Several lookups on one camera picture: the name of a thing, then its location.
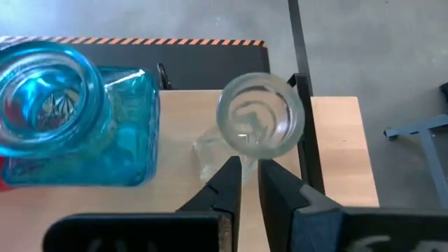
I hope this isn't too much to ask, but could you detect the black board with hazard stripes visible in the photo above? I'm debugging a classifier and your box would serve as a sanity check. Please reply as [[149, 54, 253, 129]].
[[0, 34, 271, 91]]

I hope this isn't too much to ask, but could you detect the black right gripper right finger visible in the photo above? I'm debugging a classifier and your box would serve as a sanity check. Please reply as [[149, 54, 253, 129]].
[[258, 159, 343, 252]]

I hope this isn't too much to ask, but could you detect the clear tall cone glass vase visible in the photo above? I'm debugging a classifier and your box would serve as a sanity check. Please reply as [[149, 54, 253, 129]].
[[194, 71, 306, 185]]

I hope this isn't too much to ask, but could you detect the teal star pattern square vase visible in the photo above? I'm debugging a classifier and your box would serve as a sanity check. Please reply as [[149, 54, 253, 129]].
[[0, 40, 162, 188]]

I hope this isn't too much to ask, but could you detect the red bulbous glass vase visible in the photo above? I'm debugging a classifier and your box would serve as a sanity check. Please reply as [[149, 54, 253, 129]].
[[0, 155, 17, 193]]

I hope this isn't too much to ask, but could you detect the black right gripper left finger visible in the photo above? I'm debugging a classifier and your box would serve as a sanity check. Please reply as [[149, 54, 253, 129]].
[[176, 155, 243, 252]]

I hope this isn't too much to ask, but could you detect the wooden shelf black metal frame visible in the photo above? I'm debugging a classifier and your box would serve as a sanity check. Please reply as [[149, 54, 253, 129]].
[[0, 72, 326, 252]]

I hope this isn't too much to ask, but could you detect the black curved hook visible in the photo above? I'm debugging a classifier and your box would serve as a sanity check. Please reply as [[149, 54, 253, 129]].
[[156, 62, 173, 91]]

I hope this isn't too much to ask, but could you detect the grey blue desk frame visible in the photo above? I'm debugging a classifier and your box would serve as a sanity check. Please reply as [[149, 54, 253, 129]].
[[383, 113, 448, 211]]

